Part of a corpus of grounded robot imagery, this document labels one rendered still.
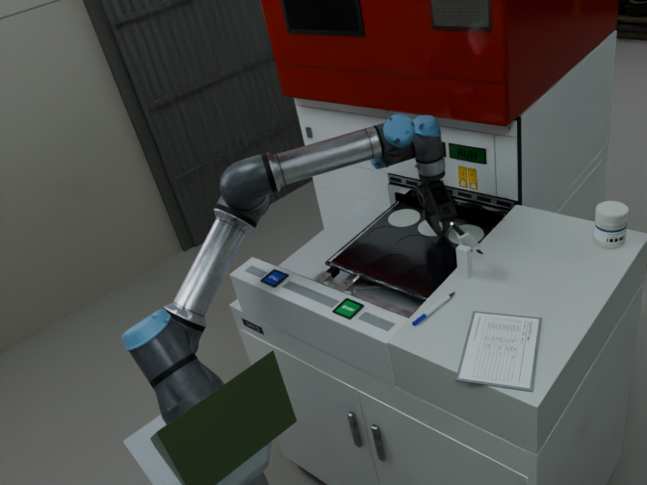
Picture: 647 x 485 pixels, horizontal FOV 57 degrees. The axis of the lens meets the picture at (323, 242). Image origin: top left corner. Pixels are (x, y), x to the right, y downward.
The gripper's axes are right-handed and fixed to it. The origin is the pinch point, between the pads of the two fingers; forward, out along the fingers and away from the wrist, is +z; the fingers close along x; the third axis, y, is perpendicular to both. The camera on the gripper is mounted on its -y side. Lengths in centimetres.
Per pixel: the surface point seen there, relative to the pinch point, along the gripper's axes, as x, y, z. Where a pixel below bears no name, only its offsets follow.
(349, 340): 36.5, -30.4, -1.1
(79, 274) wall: 158, 160, 65
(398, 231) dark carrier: 10.5, 9.9, 0.9
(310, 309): 43.0, -21.0, -6.2
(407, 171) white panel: 0.2, 26.1, -8.5
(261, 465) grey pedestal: 64, -50, 7
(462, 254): 4.6, -27.1, -12.5
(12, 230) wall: 173, 151, 24
